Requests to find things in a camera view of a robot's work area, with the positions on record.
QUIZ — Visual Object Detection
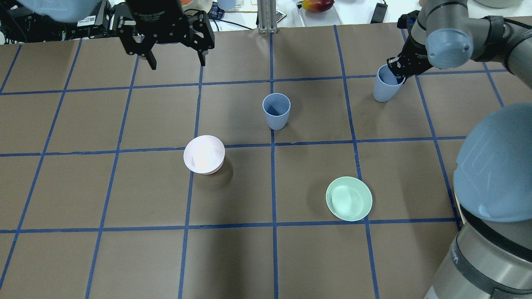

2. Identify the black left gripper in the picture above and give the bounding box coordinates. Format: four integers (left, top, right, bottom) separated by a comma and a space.
116, 0, 215, 70

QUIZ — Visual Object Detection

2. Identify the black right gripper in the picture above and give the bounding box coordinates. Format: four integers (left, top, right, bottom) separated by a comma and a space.
387, 12, 431, 84

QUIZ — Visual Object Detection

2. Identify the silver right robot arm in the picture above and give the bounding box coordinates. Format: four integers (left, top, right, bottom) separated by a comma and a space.
387, 0, 532, 299

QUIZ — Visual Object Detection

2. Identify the black power adapter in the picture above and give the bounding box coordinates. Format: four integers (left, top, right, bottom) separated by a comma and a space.
370, 1, 388, 23

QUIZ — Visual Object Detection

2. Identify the metal tray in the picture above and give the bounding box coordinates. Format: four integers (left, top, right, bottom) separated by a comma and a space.
296, 0, 342, 27

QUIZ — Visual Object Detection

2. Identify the red mango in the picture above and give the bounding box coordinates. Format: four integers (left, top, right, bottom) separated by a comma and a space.
301, 0, 335, 12

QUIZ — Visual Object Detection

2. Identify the pink bowl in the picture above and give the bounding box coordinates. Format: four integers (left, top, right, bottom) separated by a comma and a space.
184, 135, 225, 175

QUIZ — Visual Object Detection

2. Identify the remote control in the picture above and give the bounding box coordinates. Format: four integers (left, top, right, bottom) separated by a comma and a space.
276, 10, 287, 23

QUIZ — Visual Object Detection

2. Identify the green bowl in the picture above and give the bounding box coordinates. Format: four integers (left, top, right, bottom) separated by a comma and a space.
325, 176, 374, 222

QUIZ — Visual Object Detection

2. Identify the aluminium frame post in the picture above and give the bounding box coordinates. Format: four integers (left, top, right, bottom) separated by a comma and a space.
257, 0, 278, 34

